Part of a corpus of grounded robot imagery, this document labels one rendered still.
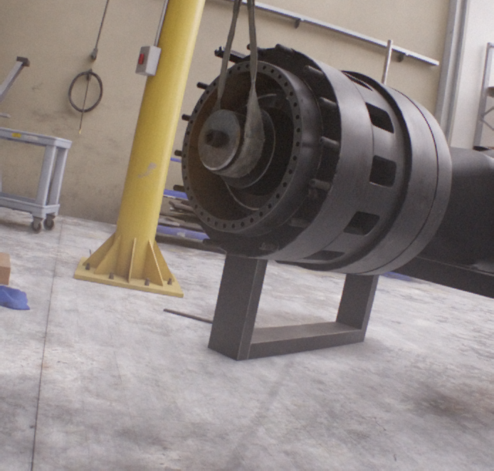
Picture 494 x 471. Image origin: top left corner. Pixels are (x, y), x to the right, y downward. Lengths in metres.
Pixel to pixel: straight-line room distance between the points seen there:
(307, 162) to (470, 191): 0.92
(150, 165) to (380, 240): 2.57
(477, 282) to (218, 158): 1.16
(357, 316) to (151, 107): 1.85
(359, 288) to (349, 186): 2.25
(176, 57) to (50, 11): 3.78
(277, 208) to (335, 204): 0.12
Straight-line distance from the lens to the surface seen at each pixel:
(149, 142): 3.88
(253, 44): 1.37
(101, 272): 3.88
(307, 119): 1.28
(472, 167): 2.07
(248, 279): 2.60
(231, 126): 1.33
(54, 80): 7.36
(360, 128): 1.33
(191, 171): 1.52
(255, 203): 1.44
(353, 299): 3.54
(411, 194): 1.48
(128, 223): 3.91
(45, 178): 5.30
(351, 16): 8.38
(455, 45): 9.11
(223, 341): 2.71
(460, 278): 2.19
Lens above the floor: 0.76
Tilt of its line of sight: 3 degrees down
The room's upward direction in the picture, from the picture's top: 11 degrees clockwise
